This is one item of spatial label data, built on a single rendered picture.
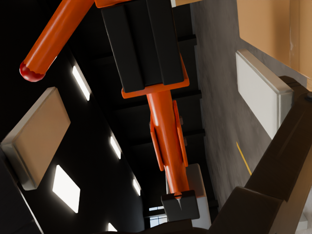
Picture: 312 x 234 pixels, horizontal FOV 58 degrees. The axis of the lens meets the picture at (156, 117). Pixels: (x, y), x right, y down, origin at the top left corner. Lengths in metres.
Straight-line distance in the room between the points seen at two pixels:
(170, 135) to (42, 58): 0.14
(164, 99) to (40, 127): 0.12
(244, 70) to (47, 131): 0.12
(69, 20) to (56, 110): 0.10
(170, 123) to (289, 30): 0.14
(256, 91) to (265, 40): 0.20
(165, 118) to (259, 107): 0.12
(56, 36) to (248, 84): 0.17
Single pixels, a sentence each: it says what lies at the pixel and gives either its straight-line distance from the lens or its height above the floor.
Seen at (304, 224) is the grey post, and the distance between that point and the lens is 3.40.
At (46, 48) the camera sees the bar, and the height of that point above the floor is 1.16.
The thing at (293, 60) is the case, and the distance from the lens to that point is 0.29.
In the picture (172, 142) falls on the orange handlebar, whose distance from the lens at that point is 0.28.
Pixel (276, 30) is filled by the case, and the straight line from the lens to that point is 0.32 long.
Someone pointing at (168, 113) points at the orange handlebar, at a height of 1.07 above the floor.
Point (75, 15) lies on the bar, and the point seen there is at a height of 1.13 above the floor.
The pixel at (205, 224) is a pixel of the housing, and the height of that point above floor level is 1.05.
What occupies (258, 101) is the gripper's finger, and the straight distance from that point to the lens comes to 0.16.
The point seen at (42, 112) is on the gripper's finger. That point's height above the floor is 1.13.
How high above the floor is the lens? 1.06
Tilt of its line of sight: 5 degrees up
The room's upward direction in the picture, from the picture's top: 101 degrees counter-clockwise
